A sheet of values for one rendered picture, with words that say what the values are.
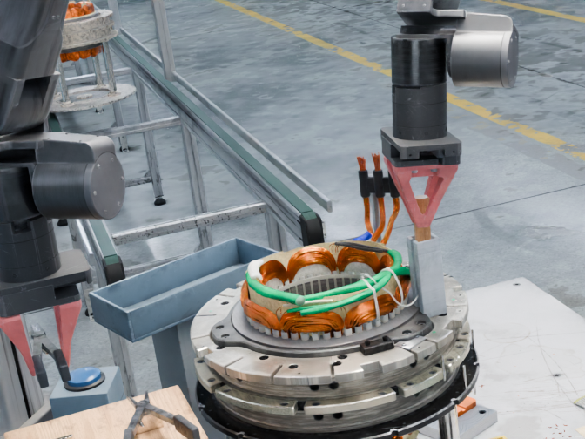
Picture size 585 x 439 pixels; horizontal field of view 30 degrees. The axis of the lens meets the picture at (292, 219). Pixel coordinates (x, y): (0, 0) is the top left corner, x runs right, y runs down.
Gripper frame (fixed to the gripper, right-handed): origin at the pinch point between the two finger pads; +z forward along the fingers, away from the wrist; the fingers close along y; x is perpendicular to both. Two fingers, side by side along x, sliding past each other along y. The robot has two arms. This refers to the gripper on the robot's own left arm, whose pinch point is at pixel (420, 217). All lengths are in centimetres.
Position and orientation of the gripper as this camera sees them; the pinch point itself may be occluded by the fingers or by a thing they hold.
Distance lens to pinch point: 118.5
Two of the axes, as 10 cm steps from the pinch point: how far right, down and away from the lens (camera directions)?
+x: -9.9, 0.8, -1.1
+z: 0.5, 9.6, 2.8
